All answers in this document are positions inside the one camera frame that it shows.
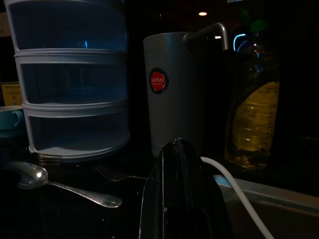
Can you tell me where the steel fork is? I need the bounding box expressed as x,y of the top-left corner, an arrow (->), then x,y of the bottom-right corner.
94,163 -> 148,182

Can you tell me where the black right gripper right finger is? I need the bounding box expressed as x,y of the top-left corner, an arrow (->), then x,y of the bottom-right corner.
175,138 -> 234,239

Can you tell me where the yellow dish soap bottle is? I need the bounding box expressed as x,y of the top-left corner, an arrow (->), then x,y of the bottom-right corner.
224,8 -> 282,172

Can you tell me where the yellow printed card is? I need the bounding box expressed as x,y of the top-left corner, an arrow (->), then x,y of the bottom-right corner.
0,82 -> 23,107

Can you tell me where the grey thermos with red sticker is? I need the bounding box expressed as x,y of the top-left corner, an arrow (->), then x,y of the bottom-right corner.
143,22 -> 229,158

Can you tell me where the stainless steel sink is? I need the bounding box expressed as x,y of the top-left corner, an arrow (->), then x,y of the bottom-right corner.
214,174 -> 319,239

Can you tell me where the white tiered storage tower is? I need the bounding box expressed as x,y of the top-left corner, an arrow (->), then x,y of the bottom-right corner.
3,0 -> 132,164

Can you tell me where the teal mug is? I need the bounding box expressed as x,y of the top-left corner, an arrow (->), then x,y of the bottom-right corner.
0,106 -> 25,138

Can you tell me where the large steel spoon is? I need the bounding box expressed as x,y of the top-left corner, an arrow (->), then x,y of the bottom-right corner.
4,161 -> 123,209

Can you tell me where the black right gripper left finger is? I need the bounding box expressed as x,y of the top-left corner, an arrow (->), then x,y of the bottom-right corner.
139,138 -> 178,239

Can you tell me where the white flexible hose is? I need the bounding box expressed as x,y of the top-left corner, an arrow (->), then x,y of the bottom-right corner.
200,156 -> 275,239

